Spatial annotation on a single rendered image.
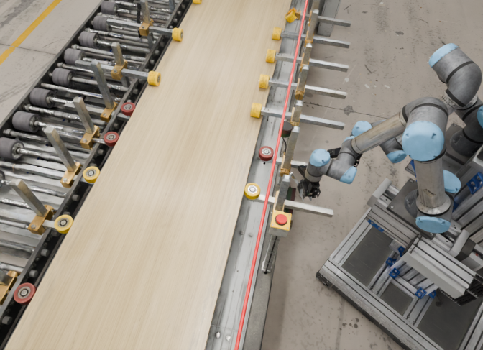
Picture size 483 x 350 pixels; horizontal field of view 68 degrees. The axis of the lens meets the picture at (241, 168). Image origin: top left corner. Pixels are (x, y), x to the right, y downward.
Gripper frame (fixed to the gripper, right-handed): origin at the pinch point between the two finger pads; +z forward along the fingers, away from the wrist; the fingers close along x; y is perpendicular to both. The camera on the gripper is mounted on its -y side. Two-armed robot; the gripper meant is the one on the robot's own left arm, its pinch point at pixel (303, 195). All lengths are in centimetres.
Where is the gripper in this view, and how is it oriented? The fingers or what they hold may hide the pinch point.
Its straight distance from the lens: 177.9
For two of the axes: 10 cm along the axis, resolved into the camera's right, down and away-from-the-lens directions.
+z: -0.5, 5.7, 8.2
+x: 9.9, -0.8, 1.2
